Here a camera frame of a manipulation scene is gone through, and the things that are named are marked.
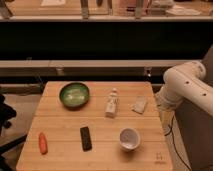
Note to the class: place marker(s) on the white salt shaker bottle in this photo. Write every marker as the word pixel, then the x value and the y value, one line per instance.
pixel 112 104

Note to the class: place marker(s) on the green ceramic bowl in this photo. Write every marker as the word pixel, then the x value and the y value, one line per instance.
pixel 74 95

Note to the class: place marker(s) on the black office chair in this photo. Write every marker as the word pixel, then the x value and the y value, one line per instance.
pixel 7 113

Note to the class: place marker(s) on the black rectangular remote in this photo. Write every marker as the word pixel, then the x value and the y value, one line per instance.
pixel 85 139

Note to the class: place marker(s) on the white ceramic cup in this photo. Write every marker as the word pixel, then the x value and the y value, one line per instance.
pixel 129 139

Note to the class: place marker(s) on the crumpled white napkin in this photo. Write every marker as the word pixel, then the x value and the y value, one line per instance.
pixel 140 105

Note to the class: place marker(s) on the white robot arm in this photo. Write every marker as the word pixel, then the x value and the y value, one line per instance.
pixel 185 81

